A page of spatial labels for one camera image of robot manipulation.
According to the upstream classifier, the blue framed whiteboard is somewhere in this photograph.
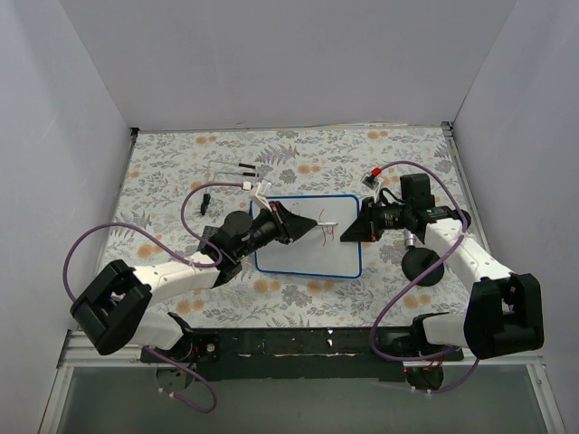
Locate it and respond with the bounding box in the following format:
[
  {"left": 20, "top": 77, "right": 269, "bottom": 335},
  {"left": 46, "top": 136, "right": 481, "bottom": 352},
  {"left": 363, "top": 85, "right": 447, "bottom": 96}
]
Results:
[{"left": 254, "top": 194, "right": 362, "bottom": 279}]

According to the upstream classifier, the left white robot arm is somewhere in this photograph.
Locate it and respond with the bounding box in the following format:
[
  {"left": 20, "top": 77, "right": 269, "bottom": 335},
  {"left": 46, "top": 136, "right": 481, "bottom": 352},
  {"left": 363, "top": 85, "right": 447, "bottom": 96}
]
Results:
[{"left": 71, "top": 201, "right": 318, "bottom": 362}]

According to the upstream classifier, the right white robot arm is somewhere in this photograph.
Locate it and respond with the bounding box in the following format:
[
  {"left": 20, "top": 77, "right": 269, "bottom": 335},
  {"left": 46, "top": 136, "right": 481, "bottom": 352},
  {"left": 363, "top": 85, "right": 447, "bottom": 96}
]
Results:
[{"left": 340, "top": 174, "right": 545, "bottom": 360}]

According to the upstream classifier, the floral tablecloth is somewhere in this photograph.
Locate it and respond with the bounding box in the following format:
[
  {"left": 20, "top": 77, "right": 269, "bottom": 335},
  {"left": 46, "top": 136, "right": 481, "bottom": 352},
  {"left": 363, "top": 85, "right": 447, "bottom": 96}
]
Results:
[{"left": 88, "top": 130, "right": 477, "bottom": 330}]

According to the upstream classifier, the silver metal cylinder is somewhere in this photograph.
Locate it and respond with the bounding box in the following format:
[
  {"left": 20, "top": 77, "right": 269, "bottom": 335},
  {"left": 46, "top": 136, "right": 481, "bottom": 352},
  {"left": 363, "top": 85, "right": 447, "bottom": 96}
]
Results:
[{"left": 404, "top": 231, "right": 417, "bottom": 250}]

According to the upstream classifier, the black round stand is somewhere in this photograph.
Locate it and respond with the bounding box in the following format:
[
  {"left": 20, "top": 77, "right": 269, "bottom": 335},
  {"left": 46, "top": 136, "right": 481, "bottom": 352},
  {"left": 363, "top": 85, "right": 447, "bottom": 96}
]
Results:
[{"left": 402, "top": 247, "right": 444, "bottom": 287}]

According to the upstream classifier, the grey studded baseplate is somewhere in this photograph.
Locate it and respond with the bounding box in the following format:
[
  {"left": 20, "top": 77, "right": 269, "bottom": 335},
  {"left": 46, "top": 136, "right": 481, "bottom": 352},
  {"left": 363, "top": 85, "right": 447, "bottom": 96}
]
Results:
[{"left": 197, "top": 225, "right": 219, "bottom": 250}]

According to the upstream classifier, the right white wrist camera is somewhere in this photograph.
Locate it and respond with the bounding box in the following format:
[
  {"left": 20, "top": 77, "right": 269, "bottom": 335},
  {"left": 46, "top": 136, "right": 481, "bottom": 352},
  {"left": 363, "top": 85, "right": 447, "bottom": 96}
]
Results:
[{"left": 361, "top": 167, "right": 382, "bottom": 191}]

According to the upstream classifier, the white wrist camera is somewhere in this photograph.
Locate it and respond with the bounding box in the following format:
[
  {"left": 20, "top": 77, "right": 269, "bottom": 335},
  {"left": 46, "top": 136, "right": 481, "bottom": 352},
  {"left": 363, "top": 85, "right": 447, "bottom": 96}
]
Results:
[
  {"left": 361, "top": 167, "right": 382, "bottom": 191},
  {"left": 242, "top": 180, "right": 271, "bottom": 212}
]

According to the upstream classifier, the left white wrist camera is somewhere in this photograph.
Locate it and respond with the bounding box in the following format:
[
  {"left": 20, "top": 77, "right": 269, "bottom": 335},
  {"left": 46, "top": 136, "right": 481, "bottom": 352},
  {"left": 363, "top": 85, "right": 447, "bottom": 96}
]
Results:
[{"left": 242, "top": 180, "right": 271, "bottom": 212}]

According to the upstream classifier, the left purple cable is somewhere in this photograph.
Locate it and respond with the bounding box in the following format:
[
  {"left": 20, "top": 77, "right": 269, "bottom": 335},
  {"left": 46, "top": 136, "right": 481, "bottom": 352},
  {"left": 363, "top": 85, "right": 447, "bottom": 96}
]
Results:
[{"left": 62, "top": 179, "right": 219, "bottom": 413}]

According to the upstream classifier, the purple cable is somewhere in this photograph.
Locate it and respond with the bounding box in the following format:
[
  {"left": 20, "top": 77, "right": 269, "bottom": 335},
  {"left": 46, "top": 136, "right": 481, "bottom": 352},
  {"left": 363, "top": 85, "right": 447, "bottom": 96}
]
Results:
[
  {"left": 369, "top": 160, "right": 483, "bottom": 394},
  {"left": 62, "top": 179, "right": 219, "bottom": 413}
]

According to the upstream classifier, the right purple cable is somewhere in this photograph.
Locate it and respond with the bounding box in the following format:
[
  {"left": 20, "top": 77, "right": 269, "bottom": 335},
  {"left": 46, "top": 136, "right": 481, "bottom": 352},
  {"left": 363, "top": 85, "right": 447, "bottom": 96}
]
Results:
[{"left": 369, "top": 160, "right": 483, "bottom": 394}]

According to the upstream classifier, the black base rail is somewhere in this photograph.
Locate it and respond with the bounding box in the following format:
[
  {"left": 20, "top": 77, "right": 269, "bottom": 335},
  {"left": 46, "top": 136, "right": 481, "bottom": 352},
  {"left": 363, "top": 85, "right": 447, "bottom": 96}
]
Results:
[{"left": 139, "top": 326, "right": 463, "bottom": 391}]

